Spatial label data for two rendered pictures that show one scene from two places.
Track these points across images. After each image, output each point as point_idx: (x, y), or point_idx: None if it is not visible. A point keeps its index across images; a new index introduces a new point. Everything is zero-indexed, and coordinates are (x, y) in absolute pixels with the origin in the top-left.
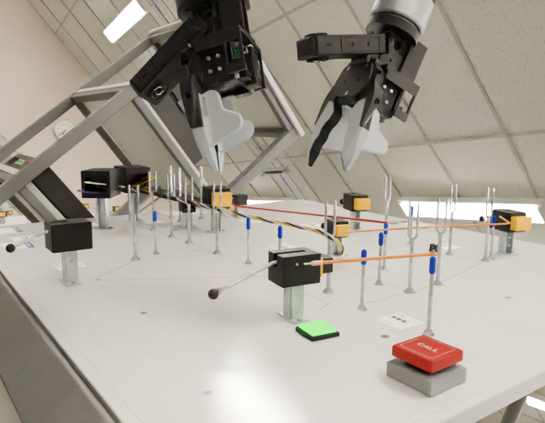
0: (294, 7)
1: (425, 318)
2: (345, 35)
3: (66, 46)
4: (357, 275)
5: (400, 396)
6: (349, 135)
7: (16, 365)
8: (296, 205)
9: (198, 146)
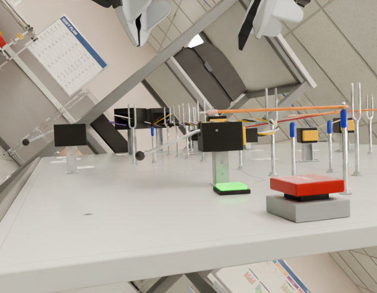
0: (327, 0)
1: (354, 186)
2: None
3: None
4: (314, 168)
5: (264, 221)
6: (260, 4)
7: None
8: None
9: (121, 24)
